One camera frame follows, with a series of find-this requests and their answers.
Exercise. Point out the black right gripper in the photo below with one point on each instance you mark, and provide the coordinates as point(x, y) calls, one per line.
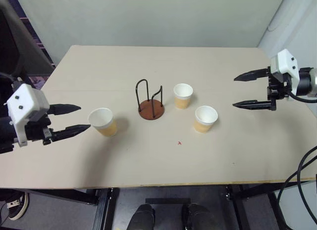
point(278, 87)

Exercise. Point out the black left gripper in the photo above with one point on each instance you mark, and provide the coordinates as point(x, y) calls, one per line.
point(37, 131)

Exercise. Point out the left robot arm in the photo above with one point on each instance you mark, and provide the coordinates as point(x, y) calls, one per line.
point(6, 133)

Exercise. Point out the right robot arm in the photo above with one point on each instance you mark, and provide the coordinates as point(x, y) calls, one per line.
point(305, 82)

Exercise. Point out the yellow white paper cup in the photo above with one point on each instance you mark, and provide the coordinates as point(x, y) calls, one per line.
point(182, 96)
point(104, 123)
point(205, 119)

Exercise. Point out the dark grey panel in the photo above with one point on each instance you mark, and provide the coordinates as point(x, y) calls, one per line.
point(17, 41)

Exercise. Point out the black white sneaker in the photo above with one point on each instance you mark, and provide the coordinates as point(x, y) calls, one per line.
point(16, 206)

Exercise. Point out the dark rounded robot foot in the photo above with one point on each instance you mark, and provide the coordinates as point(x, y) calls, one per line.
point(196, 217)
point(141, 217)

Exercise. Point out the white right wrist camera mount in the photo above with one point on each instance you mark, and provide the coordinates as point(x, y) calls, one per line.
point(284, 62)

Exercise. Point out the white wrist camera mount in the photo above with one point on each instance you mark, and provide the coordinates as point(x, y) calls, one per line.
point(26, 103)
point(284, 62)

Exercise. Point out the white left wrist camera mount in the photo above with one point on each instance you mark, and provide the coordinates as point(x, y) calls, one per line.
point(26, 103)

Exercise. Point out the white wall pipe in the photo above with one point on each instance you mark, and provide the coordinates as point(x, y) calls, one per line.
point(282, 12)

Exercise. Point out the black metal table frame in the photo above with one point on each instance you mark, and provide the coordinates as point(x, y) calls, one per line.
point(104, 207)

